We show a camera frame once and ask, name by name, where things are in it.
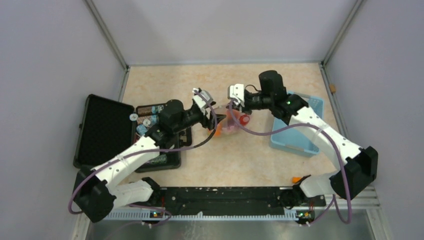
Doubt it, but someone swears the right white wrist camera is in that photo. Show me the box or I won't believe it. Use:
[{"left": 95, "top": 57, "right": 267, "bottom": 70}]
[{"left": 227, "top": 83, "right": 245, "bottom": 107}]

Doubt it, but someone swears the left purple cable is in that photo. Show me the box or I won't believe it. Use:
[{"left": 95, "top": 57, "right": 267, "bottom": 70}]
[{"left": 67, "top": 91, "right": 219, "bottom": 227}]

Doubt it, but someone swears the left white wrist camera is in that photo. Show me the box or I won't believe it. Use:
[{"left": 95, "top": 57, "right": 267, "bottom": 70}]
[{"left": 191, "top": 88, "right": 216, "bottom": 117}]

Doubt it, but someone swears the orange carrot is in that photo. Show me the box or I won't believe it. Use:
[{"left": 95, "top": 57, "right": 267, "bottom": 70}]
[{"left": 292, "top": 177, "right": 302, "bottom": 184}]

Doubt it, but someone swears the small brown object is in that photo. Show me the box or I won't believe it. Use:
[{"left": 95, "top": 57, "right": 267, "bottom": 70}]
[{"left": 328, "top": 84, "right": 337, "bottom": 94}]

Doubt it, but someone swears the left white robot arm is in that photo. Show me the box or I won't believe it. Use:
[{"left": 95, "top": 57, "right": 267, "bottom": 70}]
[{"left": 67, "top": 95, "right": 221, "bottom": 223}]

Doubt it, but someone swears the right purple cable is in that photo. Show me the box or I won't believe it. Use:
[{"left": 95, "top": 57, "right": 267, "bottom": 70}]
[{"left": 226, "top": 99, "right": 354, "bottom": 225}]

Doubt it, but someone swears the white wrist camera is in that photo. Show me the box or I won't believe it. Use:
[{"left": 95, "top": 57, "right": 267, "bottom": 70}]
[
  {"left": 191, "top": 88, "right": 216, "bottom": 117},
  {"left": 227, "top": 83, "right": 245, "bottom": 107}
]

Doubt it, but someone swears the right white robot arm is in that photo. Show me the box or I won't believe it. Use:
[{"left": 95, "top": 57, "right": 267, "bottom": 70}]
[{"left": 227, "top": 70, "right": 378, "bottom": 206}]

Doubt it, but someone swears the blue plastic basket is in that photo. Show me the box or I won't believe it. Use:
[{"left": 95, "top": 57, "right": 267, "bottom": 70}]
[{"left": 269, "top": 91, "right": 325, "bottom": 158}]

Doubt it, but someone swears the purple cable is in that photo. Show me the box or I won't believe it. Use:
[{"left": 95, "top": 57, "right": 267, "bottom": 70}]
[
  {"left": 226, "top": 99, "right": 354, "bottom": 225},
  {"left": 67, "top": 91, "right": 219, "bottom": 227}
]

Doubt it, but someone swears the clear zip top bag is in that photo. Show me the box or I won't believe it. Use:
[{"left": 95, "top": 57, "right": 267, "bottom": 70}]
[{"left": 213, "top": 104, "right": 244, "bottom": 137}]

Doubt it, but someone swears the black open tool case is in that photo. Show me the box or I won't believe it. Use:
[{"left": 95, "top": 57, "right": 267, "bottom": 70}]
[{"left": 73, "top": 94, "right": 193, "bottom": 172}]

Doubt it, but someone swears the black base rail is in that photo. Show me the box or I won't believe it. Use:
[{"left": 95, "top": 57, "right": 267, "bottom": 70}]
[{"left": 135, "top": 186, "right": 326, "bottom": 218}]

